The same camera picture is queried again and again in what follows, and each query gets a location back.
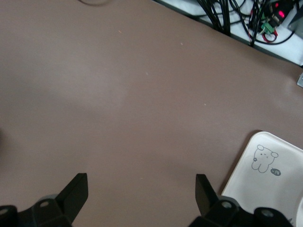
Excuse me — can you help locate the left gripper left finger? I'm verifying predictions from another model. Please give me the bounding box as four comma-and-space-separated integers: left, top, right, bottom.
28, 173, 89, 227

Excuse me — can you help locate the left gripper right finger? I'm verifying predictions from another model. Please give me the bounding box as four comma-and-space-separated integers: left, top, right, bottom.
189, 174, 240, 227

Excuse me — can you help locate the cream rabbit print tray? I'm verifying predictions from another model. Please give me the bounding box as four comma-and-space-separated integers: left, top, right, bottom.
221, 130, 303, 227

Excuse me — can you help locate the grey metal plate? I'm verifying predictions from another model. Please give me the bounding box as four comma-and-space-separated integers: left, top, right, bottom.
287, 13, 303, 36

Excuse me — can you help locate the green terminal connector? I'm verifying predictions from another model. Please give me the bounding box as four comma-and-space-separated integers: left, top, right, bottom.
260, 20, 276, 34

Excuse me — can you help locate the electronics board with red light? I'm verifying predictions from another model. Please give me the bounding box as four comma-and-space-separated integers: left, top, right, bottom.
267, 0, 294, 26

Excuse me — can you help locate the red wire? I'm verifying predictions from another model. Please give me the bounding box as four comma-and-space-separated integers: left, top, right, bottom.
261, 29, 278, 44

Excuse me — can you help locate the black cable bundle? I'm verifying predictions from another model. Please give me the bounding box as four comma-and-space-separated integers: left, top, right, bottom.
195, 0, 301, 47

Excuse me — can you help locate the looped black cable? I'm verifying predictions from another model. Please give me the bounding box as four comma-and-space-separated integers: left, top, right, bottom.
78, 0, 111, 7

